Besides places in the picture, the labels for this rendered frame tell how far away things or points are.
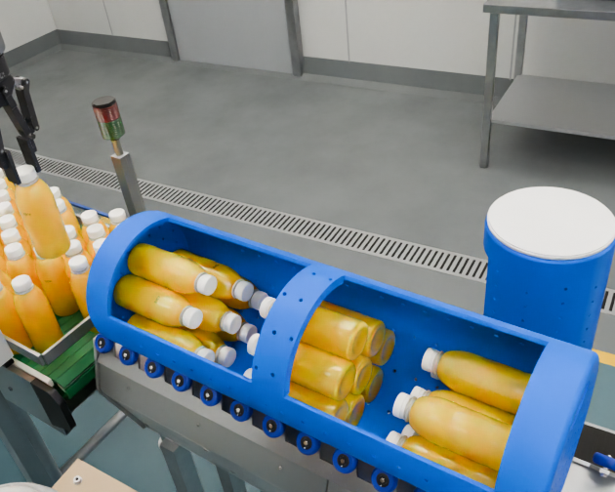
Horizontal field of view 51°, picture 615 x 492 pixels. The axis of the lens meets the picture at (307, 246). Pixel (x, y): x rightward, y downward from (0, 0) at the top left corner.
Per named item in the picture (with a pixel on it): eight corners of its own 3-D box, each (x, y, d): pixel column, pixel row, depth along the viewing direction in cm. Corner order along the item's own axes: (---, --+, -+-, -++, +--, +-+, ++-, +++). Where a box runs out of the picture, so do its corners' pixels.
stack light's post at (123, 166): (199, 417, 243) (119, 158, 178) (190, 413, 245) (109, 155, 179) (206, 409, 246) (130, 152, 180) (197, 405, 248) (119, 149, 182)
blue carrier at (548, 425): (528, 581, 94) (552, 468, 76) (110, 367, 136) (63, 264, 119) (583, 433, 112) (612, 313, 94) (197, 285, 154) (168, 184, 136)
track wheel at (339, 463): (357, 454, 109) (362, 451, 111) (334, 443, 111) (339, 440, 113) (350, 479, 109) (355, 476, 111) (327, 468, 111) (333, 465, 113)
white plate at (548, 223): (613, 190, 154) (612, 194, 154) (492, 182, 162) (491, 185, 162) (622, 263, 133) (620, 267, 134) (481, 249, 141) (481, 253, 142)
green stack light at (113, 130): (113, 142, 173) (107, 125, 170) (97, 138, 176) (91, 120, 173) (130, 131, 177) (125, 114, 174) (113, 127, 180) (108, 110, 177)
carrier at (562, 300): (563, 427, 207) (471, 411, 215) (614, 193, 155) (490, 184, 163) (564, 507, 186) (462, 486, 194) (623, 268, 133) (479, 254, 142)
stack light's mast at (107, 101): (119, 161, 176) (102, 106, 167) (103, 157, 179) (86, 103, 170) (136, 150, 180) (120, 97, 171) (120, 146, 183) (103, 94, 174)
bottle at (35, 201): (48, 237, 136) (20, 165, 125) (77, 240, 135) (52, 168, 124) (30, 258, 131) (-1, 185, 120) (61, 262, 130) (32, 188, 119)
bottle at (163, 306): (143, 282, 136) (207, 308, 127) (125, 311, 133) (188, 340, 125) (124, 266, 130) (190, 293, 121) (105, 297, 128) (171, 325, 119)
